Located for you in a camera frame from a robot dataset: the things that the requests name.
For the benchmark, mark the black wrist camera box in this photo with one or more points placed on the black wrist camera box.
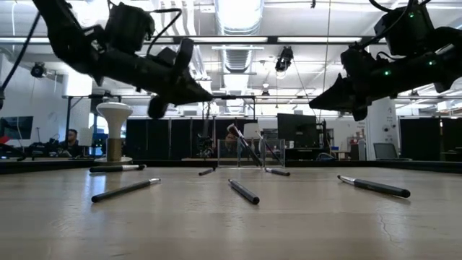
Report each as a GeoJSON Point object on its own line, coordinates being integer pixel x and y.
{"type": "Point", "coordinates": [404, 30]}
{"type": "Point", "coordinates": [128, 29]}

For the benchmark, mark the black camera on stand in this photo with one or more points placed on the black camera on stand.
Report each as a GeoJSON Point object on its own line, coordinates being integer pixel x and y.
{"type": "Point", "coordinates": [205, 144]}

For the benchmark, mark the silver ceiling air duct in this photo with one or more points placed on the silver ceiling air duct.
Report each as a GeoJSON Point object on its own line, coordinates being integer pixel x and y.
{"type": "Point", "coordinates": [238, 18]}

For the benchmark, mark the dark wall screen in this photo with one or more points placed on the dark wall screen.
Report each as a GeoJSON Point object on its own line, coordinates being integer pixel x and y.
{"type": "Point", "coordinates": [16, 127]}

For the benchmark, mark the black room divider row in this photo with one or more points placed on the black room divider row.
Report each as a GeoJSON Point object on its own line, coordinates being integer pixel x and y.
{"type": "Point", "coordinates": [159, 139]}

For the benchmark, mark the black hanging overhead camera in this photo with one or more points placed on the black hanging overhead camera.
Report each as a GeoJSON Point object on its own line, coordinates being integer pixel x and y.
{"type": "Point", "coordinates": [284, 59]}

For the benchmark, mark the black computer monitor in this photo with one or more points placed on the black computer monitor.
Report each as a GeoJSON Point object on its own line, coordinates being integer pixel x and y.
{"type": "Point", "coordinates": [297, 130]}

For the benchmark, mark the grey office chair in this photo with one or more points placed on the grey office chair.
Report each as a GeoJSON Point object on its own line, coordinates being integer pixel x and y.
{"type": "Point", "coordinates": [385, 151]}

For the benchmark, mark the black partition panel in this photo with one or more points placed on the black partition panel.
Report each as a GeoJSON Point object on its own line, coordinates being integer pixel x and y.
{"type": "Point", "coordinates": [418, 139]}

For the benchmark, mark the black ceiling camera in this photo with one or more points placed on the black ceiling camera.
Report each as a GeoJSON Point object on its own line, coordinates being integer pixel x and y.
{"type": "Point", "coordinates": [38, 70]}

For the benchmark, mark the black makeup brush silver ferrule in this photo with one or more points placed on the black makeup brush silver ferrule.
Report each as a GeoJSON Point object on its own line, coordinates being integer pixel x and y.
{"type": "Point", "coordinates": [379, 187]}
{"type": "Point", "coordinates": [269, 147]}
{"type": "Point", "coordinates": [122, 190]}
{"type": "Point", "coordinates": [108, 168]}
{"type": "Point", "coordinates": [245, 192]}
{"type": "Point", "coordinates": [279, 172]}
{"type": "Point", "coordinates": [206, 172]}

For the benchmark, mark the clear acrylic brush organizer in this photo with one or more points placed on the clear acrylic brush organizer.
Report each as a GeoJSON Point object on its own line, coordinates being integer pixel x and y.
{"type": "Point", "coordinates": [238, 155]}

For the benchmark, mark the person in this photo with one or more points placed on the person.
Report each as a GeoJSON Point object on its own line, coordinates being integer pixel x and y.
{"type": "Point", "coordinates": [72, 139]}

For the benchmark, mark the white mushroom lamp brass base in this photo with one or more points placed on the white mushroom lamp brass base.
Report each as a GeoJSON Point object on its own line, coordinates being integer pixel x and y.
{"type": "Point", "coordinates": [114, 115]}

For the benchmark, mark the white pillar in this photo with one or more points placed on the white pillar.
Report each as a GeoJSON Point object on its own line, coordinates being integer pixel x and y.
{"type": "Point", "coordinates": [379, 126]}

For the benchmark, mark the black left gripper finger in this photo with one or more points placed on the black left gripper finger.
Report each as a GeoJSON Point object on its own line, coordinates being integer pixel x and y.
{"type": "Point", "coordinates": [158, 107]}
{"type": "Point", "coordinates": [187, 86]}

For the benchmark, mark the long ceiling light fixture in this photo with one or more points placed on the long ceiling light fixture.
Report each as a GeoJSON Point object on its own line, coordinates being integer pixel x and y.
{"type": "Point", "coordinates": [234, 39]}

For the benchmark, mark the fan makeup brush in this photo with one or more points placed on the fan makeup brush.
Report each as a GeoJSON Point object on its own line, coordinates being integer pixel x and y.
{"type": "Point", "coordinates": [249, 149]}

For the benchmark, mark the black background robot arm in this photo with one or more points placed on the black background robot arm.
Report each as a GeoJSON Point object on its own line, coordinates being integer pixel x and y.
{"type": "Point", "coordinates": [11, 151]}

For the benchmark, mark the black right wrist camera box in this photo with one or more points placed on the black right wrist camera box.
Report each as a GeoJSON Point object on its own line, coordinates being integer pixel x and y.
{"type": "Point", "coordinates": [404, 30]}

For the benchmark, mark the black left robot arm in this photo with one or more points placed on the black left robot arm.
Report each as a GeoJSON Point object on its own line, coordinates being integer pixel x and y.
{"type": "Point", "coordinates": [61, 32]}

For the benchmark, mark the blue bag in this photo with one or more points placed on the blue bag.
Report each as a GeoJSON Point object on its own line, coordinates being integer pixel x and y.
{"type": "Point", "coordinates": [326, 157]}

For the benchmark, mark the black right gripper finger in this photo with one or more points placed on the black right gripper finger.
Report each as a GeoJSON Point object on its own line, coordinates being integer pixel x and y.
{"type": "Point", "coordinates": [339, 95]}
{"type": "Point", "coordinates": [360, 112]}

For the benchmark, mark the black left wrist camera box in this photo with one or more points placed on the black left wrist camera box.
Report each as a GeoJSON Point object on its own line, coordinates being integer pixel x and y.
{"type": "Point", "coordinates": [128, 29]}

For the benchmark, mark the white lamp shade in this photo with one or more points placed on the white lamp shade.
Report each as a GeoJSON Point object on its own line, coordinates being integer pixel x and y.
{"type": "Point", "coordinates": [252, 130]}

